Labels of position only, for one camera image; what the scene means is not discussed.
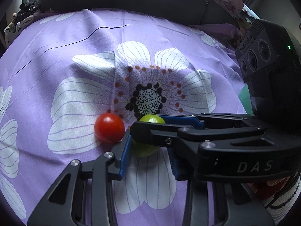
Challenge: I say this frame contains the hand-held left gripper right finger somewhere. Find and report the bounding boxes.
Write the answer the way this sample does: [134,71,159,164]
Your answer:
[168,147,275,226]

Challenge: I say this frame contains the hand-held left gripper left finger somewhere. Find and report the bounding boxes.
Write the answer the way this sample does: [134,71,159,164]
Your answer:
[27,129,132,226]

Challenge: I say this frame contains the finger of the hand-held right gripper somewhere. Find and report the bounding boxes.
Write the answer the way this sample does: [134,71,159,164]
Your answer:
[130,121,275,151]
[155,113,257,130]

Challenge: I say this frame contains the green cherry tomato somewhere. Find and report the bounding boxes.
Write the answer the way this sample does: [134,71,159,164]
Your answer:
[132,114,166,158]

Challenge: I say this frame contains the red cherry tomato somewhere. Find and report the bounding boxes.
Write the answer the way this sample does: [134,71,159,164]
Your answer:
[94,113,125,144]

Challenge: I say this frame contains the white striped sleeve forearm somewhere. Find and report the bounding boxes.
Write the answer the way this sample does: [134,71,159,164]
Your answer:
[265,169,301,224]

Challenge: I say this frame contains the person's right hand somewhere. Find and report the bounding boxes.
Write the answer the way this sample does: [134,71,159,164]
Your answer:
[250,178,292,200]

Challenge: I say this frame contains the green plastic container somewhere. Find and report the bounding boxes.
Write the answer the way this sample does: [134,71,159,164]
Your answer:
[237,84,252,114]

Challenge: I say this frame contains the clear bag of dried flowers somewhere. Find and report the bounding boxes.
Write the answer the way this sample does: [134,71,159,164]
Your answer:
[236,6,259,50]

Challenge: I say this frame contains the small black cushion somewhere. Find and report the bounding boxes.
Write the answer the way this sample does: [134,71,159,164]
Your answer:
[202,0,238,27]

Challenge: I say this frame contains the purple floral blanket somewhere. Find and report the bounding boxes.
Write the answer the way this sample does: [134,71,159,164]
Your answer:
[0,8,253,226]

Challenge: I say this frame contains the black seat cushion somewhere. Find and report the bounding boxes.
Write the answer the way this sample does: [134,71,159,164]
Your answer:
[42,0,208,27]

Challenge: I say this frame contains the dark patterned cloth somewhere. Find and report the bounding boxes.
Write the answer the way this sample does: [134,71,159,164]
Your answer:
[4,0,43,39]

